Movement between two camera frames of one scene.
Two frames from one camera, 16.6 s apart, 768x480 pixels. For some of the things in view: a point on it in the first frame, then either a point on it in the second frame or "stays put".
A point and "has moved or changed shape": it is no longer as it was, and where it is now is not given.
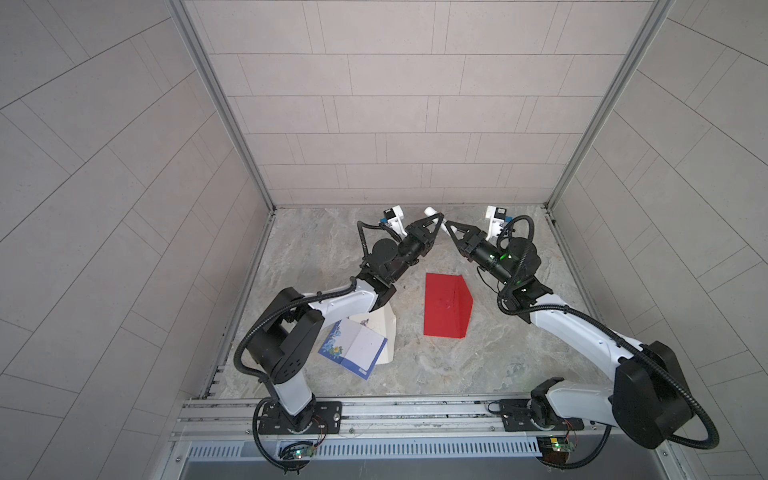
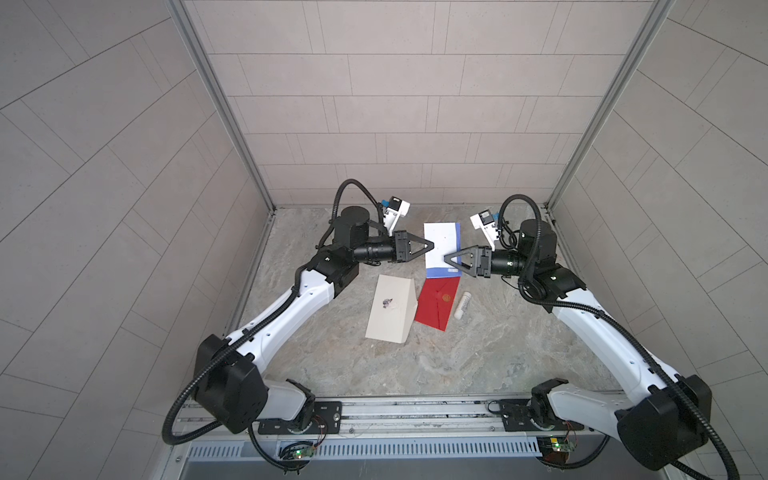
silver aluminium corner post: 195,43 stays put
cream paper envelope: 381,320 → 395,305
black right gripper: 475,243 → 481,261
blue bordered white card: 355,347 → 442,258
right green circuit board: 555,449 stays put
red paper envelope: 447,305 has moved or changed shape
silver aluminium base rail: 406,439 stays put
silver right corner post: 659,12 stays put
